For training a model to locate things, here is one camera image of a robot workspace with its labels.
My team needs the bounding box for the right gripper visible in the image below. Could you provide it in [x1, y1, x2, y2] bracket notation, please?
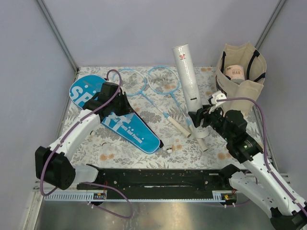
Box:
[188, 103, 232, 142]

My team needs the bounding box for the white shuttlecock tube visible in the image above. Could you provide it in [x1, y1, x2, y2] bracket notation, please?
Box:
[171, 42, 208, 139]

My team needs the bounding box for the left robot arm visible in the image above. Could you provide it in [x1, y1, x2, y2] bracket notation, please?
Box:
[35, 82, 133, 190]

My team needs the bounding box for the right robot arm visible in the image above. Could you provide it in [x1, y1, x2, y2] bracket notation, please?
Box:
[189, 105, 307, 230]

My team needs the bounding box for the left blue badminton racket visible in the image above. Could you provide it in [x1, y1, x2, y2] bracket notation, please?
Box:
[118, 68, 191, 138]

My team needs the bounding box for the blue badminton racket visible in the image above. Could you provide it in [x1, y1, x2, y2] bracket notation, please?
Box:
[118, 68, 191, 138]
[146, 66, 209, 152]

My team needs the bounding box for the right blue badminton racket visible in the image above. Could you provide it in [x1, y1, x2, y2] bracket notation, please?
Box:
[146, 66, 209, 152]

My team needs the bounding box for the blue racket cover bag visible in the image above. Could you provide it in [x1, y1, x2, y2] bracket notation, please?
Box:
[69, 75, 164, 154]

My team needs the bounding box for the paper roll in tote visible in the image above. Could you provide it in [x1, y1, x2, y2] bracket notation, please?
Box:
[224, 65, 245, 83]

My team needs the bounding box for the beige canvas tote bag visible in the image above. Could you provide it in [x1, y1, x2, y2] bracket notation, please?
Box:
[215, 43, 267, 101]

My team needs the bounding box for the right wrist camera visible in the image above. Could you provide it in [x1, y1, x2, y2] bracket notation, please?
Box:
[208, 91, 226, 107]

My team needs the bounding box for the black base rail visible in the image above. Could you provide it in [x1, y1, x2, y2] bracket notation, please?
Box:
[77, 168, 232, 201]

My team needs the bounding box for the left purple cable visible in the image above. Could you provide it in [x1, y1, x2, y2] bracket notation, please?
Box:
[39, 69, 124, 197]

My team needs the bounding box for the purple cable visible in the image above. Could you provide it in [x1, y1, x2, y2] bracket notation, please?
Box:
[39, 69, 124, 197]
[215, 97, 307, 211]

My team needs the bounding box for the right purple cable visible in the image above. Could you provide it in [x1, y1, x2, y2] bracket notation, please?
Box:
[215, 97, 307, 211]

